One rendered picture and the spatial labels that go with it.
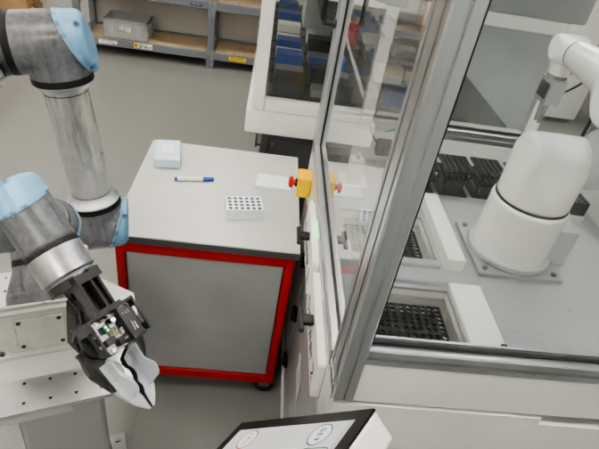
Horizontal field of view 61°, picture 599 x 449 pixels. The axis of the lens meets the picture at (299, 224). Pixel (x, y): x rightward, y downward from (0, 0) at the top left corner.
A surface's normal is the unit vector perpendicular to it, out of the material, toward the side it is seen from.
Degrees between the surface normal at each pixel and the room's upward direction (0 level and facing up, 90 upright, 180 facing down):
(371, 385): 90
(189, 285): 90
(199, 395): 0
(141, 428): 0
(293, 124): 90
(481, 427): 90
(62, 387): 0
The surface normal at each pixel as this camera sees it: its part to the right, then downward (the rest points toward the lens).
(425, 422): 0.01, 0.59
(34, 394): 0.14, -0.80
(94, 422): 0.36, 0.59
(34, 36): 0.24, 0.17
